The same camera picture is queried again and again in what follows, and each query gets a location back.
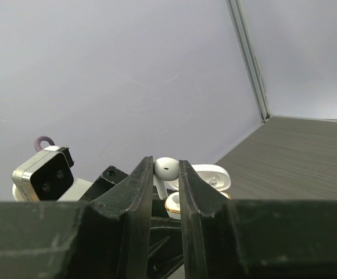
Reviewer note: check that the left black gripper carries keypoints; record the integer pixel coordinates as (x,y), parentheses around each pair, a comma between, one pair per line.
(165,253)

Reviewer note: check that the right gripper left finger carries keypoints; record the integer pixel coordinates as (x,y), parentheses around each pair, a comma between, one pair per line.
(118,227)

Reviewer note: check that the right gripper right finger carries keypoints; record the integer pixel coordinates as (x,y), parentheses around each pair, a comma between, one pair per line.
(203,226)

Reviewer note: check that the white earbud charging case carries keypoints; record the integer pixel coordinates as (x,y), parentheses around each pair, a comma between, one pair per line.
(216,176)

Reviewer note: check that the white earbud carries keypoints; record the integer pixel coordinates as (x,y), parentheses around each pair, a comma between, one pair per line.
(165,169)

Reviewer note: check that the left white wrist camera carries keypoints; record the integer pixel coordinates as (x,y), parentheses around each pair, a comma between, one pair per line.
(47,176)

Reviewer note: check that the grey corner frame post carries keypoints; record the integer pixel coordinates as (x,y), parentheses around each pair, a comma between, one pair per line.
(249,58)

